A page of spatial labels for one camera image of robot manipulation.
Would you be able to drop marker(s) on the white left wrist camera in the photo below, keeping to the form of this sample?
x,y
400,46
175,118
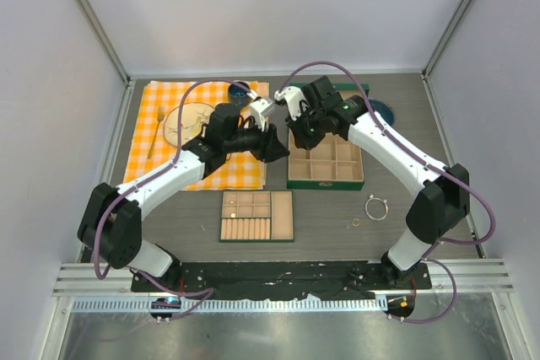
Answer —
x,y
261,108

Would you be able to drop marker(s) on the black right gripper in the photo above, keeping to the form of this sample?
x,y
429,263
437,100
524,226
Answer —
x,y
301,140

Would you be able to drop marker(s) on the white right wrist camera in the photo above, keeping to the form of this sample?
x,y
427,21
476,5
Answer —
x,y
290,97

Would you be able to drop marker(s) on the yellow white checkered cloth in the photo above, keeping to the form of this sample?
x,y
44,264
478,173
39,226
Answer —
x,y
240,172

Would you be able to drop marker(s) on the aluminium front rail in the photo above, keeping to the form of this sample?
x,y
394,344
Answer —
x,y
449,279

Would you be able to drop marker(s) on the gold fork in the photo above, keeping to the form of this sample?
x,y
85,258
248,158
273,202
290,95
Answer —
x,y
160,118

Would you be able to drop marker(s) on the dark blue ceramic mug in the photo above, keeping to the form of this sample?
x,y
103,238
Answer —
x,y
239,94

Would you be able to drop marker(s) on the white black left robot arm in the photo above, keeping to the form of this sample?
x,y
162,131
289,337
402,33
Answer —
x,y
113,218

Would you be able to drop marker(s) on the green jewelry tray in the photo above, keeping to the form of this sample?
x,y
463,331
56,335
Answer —
x,y
257,216

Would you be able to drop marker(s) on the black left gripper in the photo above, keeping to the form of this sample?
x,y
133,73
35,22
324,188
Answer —
x,y
269,147

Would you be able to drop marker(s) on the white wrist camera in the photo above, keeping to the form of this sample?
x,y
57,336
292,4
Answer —
x,y
290,97
261,108

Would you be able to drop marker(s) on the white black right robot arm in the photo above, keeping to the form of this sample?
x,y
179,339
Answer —
x,y
440,198

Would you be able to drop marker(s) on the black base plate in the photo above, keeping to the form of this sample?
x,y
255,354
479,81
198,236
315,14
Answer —
x,y
284,280

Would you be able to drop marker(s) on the cream plate with branch pattern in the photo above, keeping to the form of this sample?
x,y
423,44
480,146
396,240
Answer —
x,y
194,116

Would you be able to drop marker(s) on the green jewelry box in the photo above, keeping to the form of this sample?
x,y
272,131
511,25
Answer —
x,y
336,163

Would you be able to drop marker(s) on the blue ceramic bowl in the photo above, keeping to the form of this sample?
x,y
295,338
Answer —
x,y
384,110

